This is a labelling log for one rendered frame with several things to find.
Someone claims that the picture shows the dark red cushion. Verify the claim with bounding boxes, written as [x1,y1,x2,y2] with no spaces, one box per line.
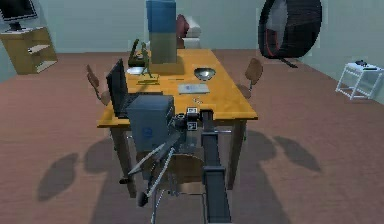
[175,13,190,50]

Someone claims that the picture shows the green figure statue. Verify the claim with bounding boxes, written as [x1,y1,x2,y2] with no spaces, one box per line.
[137,41,161,85]

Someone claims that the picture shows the white plate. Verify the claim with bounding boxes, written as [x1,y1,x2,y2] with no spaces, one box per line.
[126,66,146,76]

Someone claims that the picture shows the grey server box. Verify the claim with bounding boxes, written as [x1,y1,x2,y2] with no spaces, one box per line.
[125,94,176,154]

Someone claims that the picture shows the black round hanging chair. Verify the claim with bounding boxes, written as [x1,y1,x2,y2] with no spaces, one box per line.
[257,0,324,69]

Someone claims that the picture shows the black television set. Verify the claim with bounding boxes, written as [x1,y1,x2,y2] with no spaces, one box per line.
[0,0,39,33]

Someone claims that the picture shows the metal bowl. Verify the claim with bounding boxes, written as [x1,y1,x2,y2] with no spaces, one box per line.
[193,67,217,82]

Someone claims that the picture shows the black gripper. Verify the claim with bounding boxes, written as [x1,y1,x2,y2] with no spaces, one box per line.
[118,112,189,208]

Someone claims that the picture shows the brown wooden chair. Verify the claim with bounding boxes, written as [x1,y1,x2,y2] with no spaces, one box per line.
[85,64,112,107]
[236,57,264,100]
[136,151,208,224]

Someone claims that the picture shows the white side table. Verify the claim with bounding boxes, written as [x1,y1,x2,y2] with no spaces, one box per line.
[334,61,384,101]

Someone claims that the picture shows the orange wooden table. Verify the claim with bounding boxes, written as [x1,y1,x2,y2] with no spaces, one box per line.
[96,48,259,200]

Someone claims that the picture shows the tan wooden shelf unit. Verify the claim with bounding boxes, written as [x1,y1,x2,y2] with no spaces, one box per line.
[0,26,59,76]

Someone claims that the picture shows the white sofa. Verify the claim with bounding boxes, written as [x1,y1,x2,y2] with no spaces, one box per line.
[183,16,203,50]

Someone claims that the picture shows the tall blue and grey box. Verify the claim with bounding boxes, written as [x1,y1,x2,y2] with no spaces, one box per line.
[145,0,178,65]

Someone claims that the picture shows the black laptop computer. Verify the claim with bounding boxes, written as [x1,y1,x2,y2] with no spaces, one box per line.
[105,58,165,120]

